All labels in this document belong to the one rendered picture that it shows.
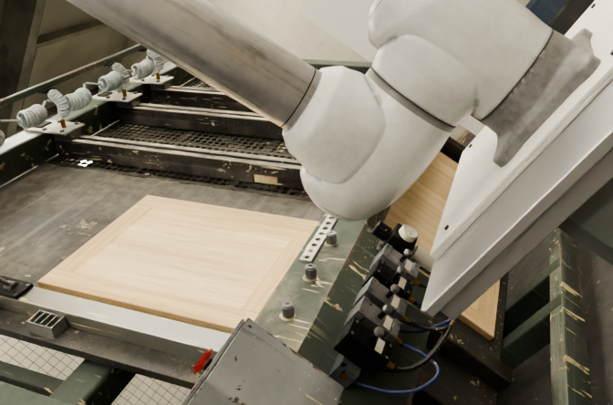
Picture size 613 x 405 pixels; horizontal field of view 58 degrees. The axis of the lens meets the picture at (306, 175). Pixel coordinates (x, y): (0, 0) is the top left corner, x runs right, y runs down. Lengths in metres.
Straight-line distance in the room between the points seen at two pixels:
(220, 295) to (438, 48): 0.76
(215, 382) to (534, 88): 0.54
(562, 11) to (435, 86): 4.50
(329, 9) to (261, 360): 4.54
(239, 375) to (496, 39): 0.53
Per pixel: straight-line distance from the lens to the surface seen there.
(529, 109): 0.77
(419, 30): 0.76
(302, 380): 0.79
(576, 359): 1.69
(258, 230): 1.47
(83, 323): 1.28
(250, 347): 0.77
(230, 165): 1.75
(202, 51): 0.77
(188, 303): 1.26
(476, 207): 0.77
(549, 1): 5.23
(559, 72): 0.78
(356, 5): 5.07
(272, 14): 6.92
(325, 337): 1.11
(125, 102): 2.36
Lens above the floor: 0.94
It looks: 3 degrees up
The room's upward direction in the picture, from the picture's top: 55 degrees counter-clockwise
